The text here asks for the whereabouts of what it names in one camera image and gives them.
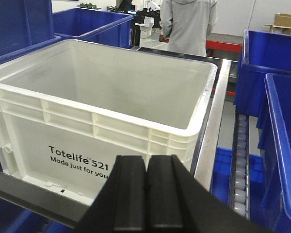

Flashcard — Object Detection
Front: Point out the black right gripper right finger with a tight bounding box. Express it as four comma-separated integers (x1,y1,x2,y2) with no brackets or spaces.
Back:
145,155,269,233

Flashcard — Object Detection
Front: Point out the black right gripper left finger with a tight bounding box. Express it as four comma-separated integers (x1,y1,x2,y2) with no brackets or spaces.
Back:
74,155,146,233

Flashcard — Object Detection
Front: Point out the white plastic tote box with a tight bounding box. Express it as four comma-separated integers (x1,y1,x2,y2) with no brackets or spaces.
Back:
0,40,217,205

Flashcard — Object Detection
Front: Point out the open cardboard box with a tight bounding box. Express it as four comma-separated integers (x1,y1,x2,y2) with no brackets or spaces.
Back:
263,13,291,35

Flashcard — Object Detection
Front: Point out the lower right blue bin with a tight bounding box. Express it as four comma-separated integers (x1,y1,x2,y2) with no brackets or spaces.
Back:
210,146,265,204

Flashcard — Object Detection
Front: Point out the blue bin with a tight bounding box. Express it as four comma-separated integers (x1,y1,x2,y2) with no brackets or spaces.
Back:
257,73,291,233
0,0,61,64
234,30,291,117
52,8,133,48
210,146,265,204
0,198,72,233

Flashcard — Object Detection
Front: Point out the right white roller track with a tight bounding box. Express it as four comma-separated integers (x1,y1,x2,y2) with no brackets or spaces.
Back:
228,113,250,219

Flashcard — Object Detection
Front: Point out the lower left blue bin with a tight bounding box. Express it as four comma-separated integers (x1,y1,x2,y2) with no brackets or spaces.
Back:
0,198,72,233

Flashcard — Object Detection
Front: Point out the upper right blue bin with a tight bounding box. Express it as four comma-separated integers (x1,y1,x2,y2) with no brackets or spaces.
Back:
257,73,291,233

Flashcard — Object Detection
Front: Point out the far right rear blue bin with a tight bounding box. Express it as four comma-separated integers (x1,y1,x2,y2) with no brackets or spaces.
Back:
234,30,291,117

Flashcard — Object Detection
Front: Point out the person in grey jacket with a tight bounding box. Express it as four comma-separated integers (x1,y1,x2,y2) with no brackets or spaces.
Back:
160,0,217,56

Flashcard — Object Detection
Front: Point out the rear left blue bin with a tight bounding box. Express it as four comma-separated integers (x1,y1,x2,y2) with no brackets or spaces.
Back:
52,8,133,48

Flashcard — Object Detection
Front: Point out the upper left blue bin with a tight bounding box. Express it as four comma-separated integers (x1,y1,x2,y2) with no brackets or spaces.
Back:
0,0,61,64

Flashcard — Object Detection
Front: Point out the upper steel shelf rail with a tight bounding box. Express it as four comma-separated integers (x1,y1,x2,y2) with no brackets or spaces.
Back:
0,172,89,228

